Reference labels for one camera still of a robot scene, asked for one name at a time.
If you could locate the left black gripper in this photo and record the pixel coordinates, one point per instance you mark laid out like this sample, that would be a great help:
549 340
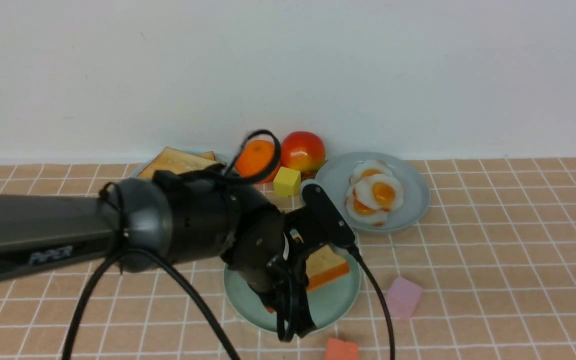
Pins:
241 260

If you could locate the toast slice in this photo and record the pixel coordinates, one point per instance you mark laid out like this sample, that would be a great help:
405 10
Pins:
208 155
294 263
177 162

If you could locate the fried egg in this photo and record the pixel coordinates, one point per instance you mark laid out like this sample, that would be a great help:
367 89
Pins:
368 168
380 192
361 213

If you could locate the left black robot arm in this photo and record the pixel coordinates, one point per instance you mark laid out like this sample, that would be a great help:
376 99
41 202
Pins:
181 218

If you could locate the yellow foam cube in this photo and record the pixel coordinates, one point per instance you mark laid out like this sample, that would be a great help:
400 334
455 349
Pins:
287 182

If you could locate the green centre plate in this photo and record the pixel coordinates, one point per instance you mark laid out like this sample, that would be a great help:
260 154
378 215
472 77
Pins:
335 282

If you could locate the orange fruit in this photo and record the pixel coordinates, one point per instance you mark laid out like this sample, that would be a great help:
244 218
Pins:
255 157

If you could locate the blue bread plate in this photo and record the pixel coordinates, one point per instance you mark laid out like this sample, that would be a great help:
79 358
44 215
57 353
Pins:
139 169

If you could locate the blue egg plate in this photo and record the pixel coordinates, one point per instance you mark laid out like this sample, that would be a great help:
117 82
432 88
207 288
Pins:
334 176

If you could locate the red apple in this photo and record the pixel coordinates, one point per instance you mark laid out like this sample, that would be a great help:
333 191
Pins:
303 151

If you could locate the orange foam cube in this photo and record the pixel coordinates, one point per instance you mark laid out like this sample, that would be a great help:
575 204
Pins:
337 349

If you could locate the pink foam cube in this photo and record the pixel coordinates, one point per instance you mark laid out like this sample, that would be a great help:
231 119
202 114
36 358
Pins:
402 298

